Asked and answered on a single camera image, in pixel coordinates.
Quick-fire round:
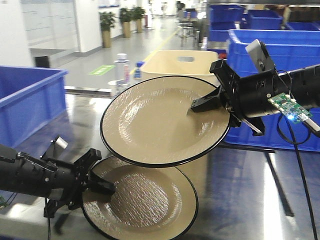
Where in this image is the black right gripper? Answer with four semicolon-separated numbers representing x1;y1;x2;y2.
190;59;279;136

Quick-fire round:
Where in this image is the black usb cable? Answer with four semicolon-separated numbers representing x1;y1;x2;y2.
276;112;320;240

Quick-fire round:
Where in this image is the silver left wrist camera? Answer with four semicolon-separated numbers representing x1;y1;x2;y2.
52;135;68;158

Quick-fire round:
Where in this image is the blue cap bottle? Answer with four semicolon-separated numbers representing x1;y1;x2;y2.
133;61;145;82

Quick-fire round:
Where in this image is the blue crate left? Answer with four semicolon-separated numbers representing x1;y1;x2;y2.
0;65;68;148

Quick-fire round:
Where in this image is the green circuit board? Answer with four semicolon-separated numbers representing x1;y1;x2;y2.
267;92;313;124

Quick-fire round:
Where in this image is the beige plate black rim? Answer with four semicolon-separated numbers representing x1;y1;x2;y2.
82;156;199;240
100;76;230;168

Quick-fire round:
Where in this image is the potted plant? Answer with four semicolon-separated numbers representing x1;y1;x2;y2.
131;6;146;34
119;7;132;38
99;11;116;48

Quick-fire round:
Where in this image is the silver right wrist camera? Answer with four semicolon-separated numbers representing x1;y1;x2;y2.
245;39;276;73

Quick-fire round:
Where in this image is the clear water bottle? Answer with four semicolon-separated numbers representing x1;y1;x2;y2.
113;53;130;95

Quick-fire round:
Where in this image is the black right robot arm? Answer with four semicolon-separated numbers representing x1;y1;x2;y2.
190;59;320;136

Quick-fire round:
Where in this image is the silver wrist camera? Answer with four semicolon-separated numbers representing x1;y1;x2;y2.
52;135;68;158
245;39;276;73

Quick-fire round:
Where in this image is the large blue crate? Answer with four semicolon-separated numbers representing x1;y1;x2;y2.
224;29;320;150

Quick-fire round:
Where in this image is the cream plastic bin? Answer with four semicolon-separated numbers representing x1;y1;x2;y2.
140;50;219;199

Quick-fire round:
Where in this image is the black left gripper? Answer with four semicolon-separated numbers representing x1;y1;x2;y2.
41;139;116;218

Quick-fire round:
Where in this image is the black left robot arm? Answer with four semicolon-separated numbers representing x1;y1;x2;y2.
0;136;116;218

